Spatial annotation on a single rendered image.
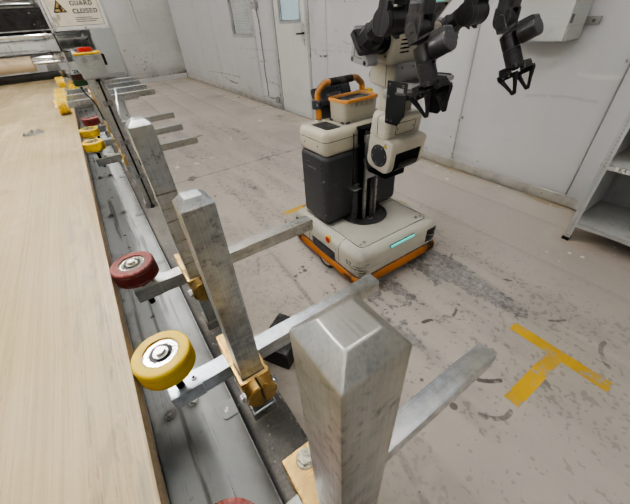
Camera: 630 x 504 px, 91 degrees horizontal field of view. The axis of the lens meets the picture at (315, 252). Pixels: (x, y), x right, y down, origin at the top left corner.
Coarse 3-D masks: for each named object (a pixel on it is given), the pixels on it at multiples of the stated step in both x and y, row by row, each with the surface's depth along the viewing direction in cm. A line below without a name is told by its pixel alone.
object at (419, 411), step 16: (480, 352) 47; (448, 368) 45; (464, 368) 45; (480, 368) 45; (432, 384) 44; (448, 384) 43; (464, 384) 43; (416, 400) 42; (432, 400) 42; (448, 400) 42; (400, 416) 40; (416, 416) 40; (432, 416) 41; (400, 432) 39; (416, 432) 40; (400, 448) 40
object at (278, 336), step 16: (352, 288) 64; (368, 288) 64; (320, 304) 61; (288, 320) 58; (256, 336) 56; (272, 336) 56; (288, 336) 57; (272, 352) 56; (208, 368) 51; (224, 368) 51; (192, 384) 49; (208, 384) 50; (176, 400) 48; (192, 400) 50
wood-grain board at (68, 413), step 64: (0, 128) 157; (64, 128) 150; (0, 192) 93; (64, 192) 90; (0, 256) 66; (64, 256) 64; (0, 320) 51; (64, 320) 50; (0, 384) 42; (64, 384) 41; (128, 384) 41; (0, 448) 35; (64, 448) 35; (128, 448) 34
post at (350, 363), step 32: (320, 320) 12; (352, 320) 12; (384, 320) 12; (320, 352) 11; (352, 352) 11; (384, 352) 11; (320, 384) 12; (352, 384) 10; (384, 384) 12; (320, 416) 14; (352, 416) 12; (384, 416) 14; (320, 448) 17; (352, 448) 14; (384, 448) 17; (320, 480) 21; (352, 480) 16
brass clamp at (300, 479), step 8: (288, 456) 37; (296, 456) 37; (288, 464) 36; (296, 464) 36; (288, 472) 35; (296, 472) 35; (304, 472) 35; (312, 472) 35; (296, 480) 35; (304, 480) 35; (312, 480) 35; (296, 488) 34; (304, 488) 34; (312, 488) 34; (304, 496) 33; (312, 496) 33
